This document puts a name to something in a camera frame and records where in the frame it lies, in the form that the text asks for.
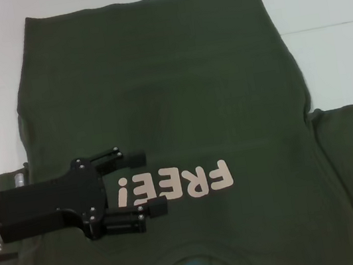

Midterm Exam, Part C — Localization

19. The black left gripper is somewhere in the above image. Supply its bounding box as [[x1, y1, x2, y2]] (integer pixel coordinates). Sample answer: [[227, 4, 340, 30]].
[[0, 139, 172, 257]]

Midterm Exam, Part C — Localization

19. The dark green FREE t-shirt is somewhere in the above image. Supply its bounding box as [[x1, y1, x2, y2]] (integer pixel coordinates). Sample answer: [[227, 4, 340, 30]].
[[0, 0, 353, 265]]

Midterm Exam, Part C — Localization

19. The silver cylinder plug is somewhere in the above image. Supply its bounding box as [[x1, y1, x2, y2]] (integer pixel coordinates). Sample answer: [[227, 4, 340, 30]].
[[13, 173, 28, 188]]

